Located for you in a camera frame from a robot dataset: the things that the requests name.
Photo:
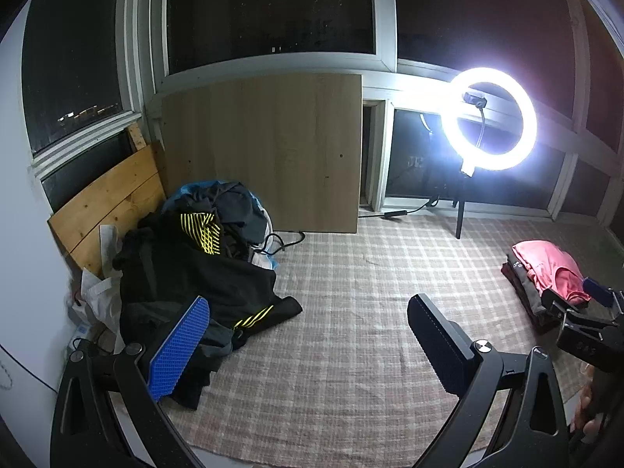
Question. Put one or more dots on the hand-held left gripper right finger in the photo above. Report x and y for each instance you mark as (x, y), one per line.
(438, 346)

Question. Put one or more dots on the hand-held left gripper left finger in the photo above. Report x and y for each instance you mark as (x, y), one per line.
(179, 346)

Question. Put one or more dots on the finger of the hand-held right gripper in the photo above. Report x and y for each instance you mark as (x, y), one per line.
(597, 290)
(580, 339)

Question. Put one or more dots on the black shorts with yellow print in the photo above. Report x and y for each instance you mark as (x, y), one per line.
(204, 273)

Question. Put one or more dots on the folded dark clothes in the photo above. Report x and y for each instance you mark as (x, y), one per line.
(526, 292)

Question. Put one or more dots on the pink folded shirt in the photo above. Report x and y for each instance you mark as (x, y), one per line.
(551, 268)

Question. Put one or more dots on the plaid woven mat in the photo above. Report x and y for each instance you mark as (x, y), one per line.
(370, 312)

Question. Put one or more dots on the white plastic bag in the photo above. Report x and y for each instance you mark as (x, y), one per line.
(105, 297)

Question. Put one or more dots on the pine wood board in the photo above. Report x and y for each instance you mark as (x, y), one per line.
(107, 204)

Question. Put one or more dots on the small wood plank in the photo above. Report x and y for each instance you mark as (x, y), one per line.
(137, 139)

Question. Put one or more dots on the light plywood panel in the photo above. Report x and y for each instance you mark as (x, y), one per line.
(263, 151)

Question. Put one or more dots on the black phone holder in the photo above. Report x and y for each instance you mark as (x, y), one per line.
(475, 100)

